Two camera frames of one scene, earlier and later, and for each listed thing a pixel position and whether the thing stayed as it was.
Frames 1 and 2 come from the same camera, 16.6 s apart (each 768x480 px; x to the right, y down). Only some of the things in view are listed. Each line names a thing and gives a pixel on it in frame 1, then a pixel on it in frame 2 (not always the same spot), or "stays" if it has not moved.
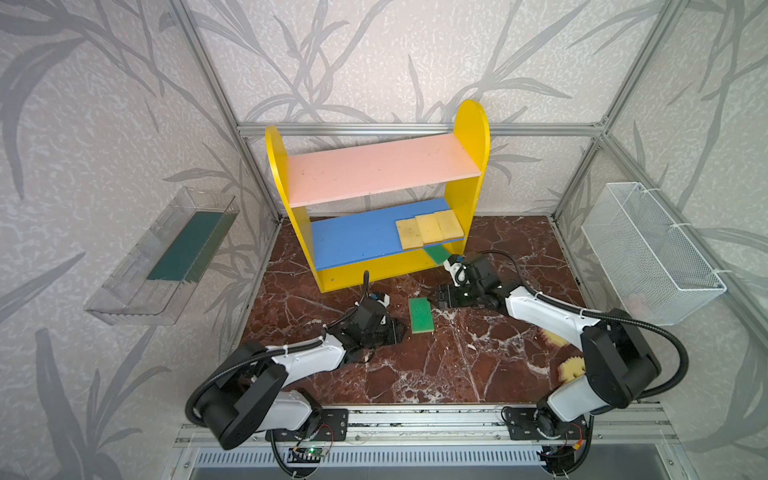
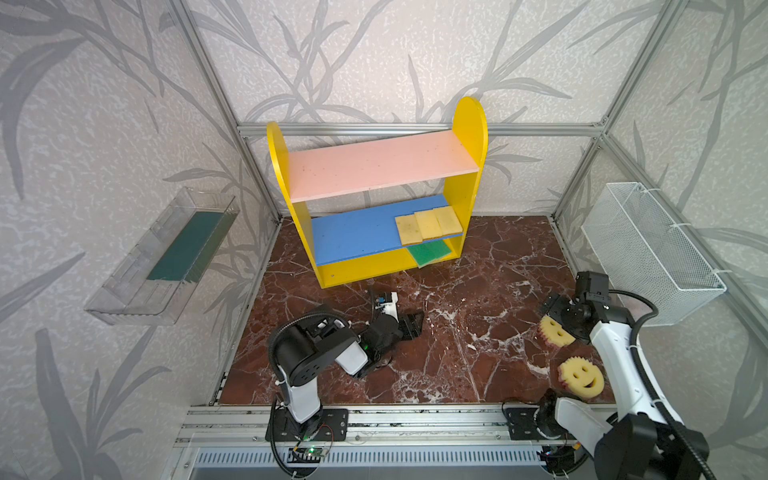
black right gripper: [452, 294] → [564, 314]
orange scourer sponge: [429, 228] stays
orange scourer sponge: [408, 233] stays
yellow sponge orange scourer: [449, 225] stays
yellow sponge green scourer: [421, 316] → [429, 253]
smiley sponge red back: [555, 339] stays
